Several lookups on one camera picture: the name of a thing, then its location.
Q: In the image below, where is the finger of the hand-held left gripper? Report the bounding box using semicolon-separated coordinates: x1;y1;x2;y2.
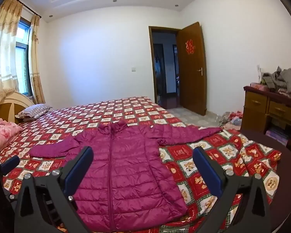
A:
0;155;20;175

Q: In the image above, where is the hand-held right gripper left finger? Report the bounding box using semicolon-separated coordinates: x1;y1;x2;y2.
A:
14;146;94;227

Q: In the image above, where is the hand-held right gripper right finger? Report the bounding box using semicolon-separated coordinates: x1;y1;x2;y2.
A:
193;147;271;226

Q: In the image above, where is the magenta puffer jacket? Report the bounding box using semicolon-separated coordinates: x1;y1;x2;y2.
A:
29;121;223;231

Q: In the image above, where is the pile of grey clothes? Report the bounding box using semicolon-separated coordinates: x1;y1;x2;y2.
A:
261;66;291;94

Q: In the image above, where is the red patterned bedsheet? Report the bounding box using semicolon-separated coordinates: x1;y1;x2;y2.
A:
0;96;282;233

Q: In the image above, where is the pink floral pillow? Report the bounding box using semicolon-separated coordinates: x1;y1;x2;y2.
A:
0;118;23;153

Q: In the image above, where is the striped pillow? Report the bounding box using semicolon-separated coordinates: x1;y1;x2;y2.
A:
15;103;53;122

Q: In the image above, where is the light wooden headboard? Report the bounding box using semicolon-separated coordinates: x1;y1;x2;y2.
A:
0;91;36;124

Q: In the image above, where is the purple box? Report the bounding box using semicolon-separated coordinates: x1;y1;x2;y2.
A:
265;127;289;147

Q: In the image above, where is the dark brown curved furniture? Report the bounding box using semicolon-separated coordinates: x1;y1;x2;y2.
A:
240;129;291;233

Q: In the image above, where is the wooden dresser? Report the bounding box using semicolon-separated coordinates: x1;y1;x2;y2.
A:
240;85;291;156

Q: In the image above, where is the pink patterned cloth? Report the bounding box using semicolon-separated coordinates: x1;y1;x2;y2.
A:
250;83;269;91

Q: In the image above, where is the brown wooden door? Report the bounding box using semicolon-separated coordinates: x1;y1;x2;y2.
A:
176;22;207;116

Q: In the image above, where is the narrow beige floral curtain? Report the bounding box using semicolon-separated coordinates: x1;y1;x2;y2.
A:
30;15;46;105

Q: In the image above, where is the wide beige floral curtain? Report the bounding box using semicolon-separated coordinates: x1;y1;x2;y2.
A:
0;0;23;97

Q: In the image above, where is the red paper door decoration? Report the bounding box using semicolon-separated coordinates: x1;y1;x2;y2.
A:
185;39;194;55

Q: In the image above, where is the black curtain rod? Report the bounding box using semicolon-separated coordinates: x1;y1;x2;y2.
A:
10;0;42;18

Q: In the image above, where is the brown door frame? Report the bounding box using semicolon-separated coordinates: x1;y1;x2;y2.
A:
148;26;182;106

